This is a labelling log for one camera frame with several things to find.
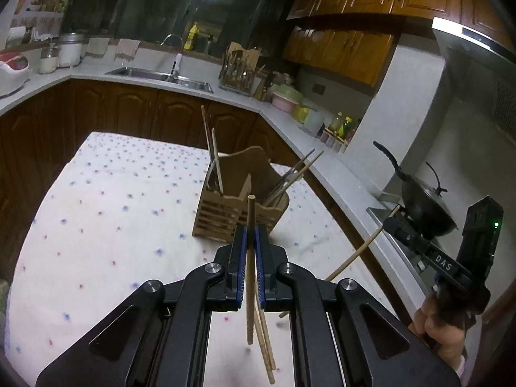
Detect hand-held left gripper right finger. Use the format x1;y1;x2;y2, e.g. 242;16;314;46
255;226;462;387

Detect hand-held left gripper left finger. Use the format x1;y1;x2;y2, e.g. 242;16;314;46
35;226;248;387

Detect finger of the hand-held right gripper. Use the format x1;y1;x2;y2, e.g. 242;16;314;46
382;211;473;288

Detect wooden chopstick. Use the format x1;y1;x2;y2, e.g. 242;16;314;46
279;205;401;318
246;194;257;346
253;322;275;384
267;151;325;207
256;310;277;371
201;105;215;191

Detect wooden utensil holder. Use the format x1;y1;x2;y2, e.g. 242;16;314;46
192;147;291;247

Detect silver metal chopstick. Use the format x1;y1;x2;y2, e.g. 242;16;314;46
212;128;225;196
263;148;316;204

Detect dish rack with utensils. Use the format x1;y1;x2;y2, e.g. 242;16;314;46
219;41;263;97

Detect person's right hand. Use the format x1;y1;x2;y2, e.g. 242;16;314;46
407;289;468;368

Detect steel stove top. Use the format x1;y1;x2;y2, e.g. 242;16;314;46
366;205;438;291

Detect black wok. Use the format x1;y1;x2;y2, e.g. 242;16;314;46
372;140;461;239

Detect white dotted tablecloth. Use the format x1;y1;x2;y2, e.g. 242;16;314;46
7;130;399;387

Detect row of spice jars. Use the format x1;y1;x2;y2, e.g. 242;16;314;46
320;126;348;153

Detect grey range hood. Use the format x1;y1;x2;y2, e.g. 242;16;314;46
431;15;516;148

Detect pink basin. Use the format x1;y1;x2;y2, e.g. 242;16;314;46
271;93;302;115

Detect wooden knife block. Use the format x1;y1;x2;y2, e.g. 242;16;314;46
252;74;269;102

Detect wooden lower cabinets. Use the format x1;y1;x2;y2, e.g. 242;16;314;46
0;79;363;259

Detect wooden cabinets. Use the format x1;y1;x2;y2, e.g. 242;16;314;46
281;0;516;88
0;79;363;259

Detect steel kitchen sink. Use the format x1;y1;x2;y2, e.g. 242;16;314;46
105;65;215;95

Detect chrome sink faucet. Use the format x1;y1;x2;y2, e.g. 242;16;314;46
160;33;186;76

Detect wooden upper cabinets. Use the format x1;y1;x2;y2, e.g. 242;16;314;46
281;0;516;88

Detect beige dish cloth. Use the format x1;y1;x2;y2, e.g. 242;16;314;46
114;37;142;63
86;36;110;59

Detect white lidded jars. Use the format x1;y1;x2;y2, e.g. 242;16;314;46
57;31;85;69

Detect dark kitchen window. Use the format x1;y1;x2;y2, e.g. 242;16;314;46
64;0;304;56

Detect white lidded jar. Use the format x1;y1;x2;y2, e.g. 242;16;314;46
38;44;62;75

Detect red white rice cooker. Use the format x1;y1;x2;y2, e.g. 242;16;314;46
0;49;32;98

